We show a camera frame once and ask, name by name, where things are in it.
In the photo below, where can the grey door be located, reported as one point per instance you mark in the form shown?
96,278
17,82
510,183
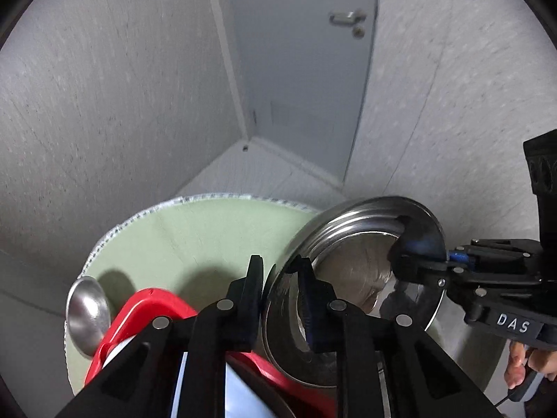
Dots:
300,78

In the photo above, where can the small steel bowl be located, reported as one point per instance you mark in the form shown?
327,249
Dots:
87,313

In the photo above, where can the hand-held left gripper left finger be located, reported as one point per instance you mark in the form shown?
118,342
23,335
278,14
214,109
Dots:
249,313

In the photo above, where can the round door lock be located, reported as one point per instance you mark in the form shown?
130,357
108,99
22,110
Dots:
358,31

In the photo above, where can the large steel plate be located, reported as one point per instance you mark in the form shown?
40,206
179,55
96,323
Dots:
348,265

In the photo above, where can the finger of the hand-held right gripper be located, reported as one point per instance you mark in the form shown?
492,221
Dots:
417,265
500,261

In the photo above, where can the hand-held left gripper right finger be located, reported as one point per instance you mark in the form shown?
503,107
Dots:
310,318

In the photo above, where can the red plastic dish basket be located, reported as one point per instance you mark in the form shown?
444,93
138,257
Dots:
143,309

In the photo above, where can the green round table mat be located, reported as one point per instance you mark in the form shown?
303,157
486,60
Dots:
196,244

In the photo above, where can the person's right hand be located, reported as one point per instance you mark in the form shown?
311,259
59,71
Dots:
518,365

